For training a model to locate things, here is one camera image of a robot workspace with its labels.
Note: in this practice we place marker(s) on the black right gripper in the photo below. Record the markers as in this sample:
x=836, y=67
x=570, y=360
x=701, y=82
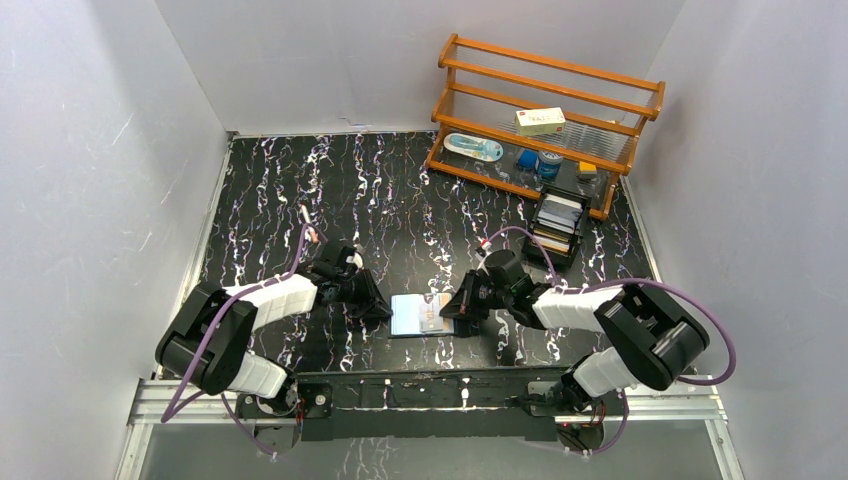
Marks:
x=463, y=304

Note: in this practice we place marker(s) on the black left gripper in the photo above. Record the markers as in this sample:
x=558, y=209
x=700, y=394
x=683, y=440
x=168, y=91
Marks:
x=361, y=294

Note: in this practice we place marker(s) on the black leather card holder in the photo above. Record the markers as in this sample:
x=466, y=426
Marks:
x=404, y=320

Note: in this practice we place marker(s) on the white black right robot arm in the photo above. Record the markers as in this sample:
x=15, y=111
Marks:
x=653, y=339

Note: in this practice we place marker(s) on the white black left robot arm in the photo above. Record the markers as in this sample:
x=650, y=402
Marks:
x=207, y=342

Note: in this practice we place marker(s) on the black tray with cards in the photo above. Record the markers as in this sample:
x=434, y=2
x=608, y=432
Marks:
x=558, y=222

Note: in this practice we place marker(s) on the small pen on table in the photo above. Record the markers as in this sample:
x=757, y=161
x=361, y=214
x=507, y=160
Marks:
x=310, y=233

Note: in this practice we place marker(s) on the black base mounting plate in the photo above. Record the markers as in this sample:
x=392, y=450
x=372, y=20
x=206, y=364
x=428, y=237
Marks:
x=505, y=424

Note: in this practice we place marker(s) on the white blue packaged item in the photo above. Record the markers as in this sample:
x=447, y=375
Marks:
x=476, y=148

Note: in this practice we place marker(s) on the small blue cube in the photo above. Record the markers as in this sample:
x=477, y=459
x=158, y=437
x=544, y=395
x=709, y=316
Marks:
x=527, y=160

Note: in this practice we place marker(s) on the blue round container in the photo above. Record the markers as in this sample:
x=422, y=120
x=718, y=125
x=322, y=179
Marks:
x=548, y=164

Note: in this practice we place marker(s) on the orange wooden shelf rack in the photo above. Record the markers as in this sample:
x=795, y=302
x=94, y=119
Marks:
x=606, y=113

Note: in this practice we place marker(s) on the white cardboard box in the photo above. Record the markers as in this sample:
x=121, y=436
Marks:
x=536, y=122

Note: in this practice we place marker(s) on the aluminium frame rail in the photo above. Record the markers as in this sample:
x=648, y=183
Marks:
x=328, y=397

